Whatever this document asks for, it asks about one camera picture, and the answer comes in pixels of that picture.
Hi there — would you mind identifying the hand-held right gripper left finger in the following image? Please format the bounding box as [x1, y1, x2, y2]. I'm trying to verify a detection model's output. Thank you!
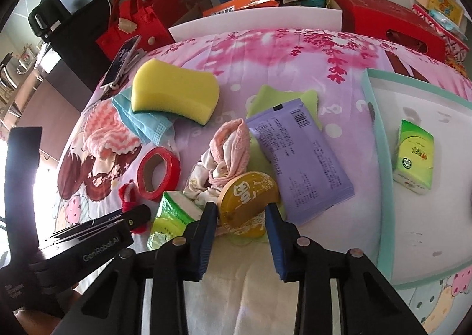
[52, 203, 219, 335]

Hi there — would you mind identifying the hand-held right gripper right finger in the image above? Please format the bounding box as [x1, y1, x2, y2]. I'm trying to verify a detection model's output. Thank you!
[264, 204, 428, 335]

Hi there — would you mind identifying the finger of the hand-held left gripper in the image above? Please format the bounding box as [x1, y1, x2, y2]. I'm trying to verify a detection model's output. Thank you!
[52, 204, 152, 243]

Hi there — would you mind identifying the green tissue packet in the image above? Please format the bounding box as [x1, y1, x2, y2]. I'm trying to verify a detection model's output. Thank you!
[393, 119, 435, 196]
[147, 191, 205, 251]

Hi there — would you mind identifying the red tape roll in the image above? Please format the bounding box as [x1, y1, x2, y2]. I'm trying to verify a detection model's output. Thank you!
[136, 147, 181, 203]

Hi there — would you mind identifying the purple wet wipes packet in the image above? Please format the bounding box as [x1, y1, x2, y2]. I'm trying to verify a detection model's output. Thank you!
[245, 98, 355, 227]

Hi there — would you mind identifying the yellow sponge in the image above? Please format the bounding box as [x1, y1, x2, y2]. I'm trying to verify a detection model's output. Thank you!
[131, 59, 221, 126]

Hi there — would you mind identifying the green cloth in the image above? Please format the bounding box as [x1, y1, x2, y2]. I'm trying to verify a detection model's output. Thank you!
[243, 85, 323, 177]

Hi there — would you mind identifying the white tray with teal rim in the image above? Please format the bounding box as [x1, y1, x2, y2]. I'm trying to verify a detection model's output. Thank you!
[361, 68, 472, 289]

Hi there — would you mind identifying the person's left forearm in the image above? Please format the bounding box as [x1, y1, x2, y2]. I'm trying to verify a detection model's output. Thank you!
[15, 280, 83, 335]

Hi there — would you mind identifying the blue face mask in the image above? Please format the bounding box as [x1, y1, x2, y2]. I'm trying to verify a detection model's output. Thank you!
[111, 89, 176, 147]

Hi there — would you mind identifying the pink zigzag knitted cloth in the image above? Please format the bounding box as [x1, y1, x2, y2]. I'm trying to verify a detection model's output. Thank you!
[83, 101, 142, 160]

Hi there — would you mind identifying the smartphone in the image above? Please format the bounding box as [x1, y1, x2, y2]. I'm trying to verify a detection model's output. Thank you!
[99, 34, 142, 88]

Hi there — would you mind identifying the phone stand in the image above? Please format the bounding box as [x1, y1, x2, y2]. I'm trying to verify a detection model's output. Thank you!
[99, 48, 146, 90]

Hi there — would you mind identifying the red felt handbag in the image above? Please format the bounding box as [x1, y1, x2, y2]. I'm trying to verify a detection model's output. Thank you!
[96, 0, 176, 61]

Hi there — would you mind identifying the dark red paper bag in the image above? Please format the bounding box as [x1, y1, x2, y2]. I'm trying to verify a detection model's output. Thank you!
[149, 0, 212, 31]

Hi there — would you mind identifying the white foam board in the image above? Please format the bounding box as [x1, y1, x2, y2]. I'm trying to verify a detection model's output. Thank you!
[168, 5, 343, 42]

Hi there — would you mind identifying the orange cardboard box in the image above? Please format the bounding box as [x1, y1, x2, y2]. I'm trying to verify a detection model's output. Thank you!
[202, 0, 281, 18]

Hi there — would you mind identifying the red gift box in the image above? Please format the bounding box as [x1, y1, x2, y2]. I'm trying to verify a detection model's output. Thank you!
[330, 0, 448, 63]

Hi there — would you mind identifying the red patterned box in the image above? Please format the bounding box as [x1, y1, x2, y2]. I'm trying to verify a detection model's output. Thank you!
[412, 3, 471, 66]

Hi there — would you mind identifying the light blue packet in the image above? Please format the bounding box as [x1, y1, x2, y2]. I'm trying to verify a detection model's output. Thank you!
[430, 10, 461, 35]

